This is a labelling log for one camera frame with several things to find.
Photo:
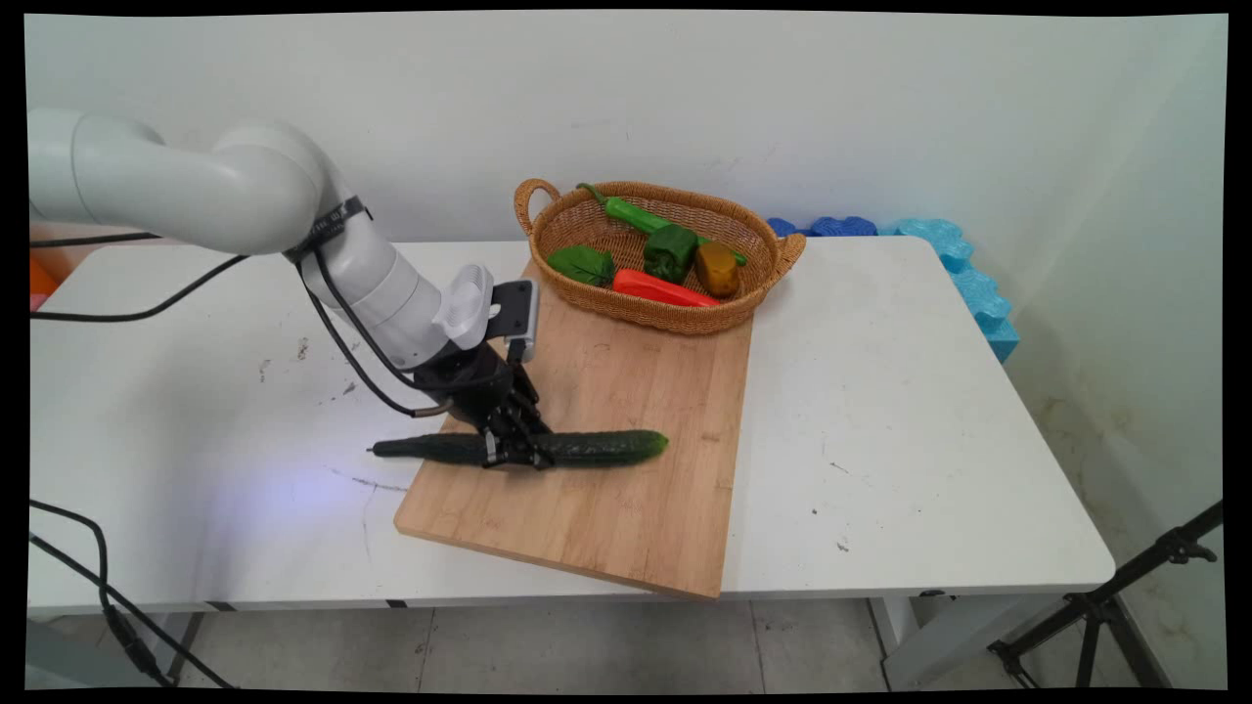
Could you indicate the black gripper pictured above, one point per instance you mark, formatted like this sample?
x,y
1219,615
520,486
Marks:
x,y
465,381

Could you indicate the dark green cucumber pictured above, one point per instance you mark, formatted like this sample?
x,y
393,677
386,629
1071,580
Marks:
x,y
606,448

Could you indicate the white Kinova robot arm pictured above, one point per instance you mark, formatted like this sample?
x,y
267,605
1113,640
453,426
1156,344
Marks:
x,y
245,186

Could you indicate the wooden cutting board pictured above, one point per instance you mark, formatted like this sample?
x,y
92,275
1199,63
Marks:
x,y
606,469

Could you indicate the green leafy vegetable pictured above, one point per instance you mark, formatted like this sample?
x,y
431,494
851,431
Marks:
x,y
582,264

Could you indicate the woven wicker basket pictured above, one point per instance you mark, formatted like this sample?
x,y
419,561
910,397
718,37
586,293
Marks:
x,y
675,313

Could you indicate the orange-red pepper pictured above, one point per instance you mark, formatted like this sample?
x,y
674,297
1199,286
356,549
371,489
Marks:
x,y
655,288

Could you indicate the green bell pepper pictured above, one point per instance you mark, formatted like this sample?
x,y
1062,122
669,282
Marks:
x,y
670,252

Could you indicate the long green chili pepper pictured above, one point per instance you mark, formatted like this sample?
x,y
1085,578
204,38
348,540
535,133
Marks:
x,y
626,210

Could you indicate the brown potato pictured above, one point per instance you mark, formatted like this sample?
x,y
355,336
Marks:
x,y
718,271

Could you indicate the white table leg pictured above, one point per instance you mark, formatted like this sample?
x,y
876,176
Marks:
x,y
939,645

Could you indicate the light blue foam block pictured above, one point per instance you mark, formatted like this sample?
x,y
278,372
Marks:
x,y
963,279

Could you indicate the orange object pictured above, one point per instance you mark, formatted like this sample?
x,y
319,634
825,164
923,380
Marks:
x,y
41,284

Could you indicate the black tripod stand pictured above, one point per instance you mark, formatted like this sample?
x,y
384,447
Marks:
x,y
1105,601

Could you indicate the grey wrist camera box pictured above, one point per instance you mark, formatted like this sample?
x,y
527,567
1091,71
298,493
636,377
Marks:
x,y
515,311

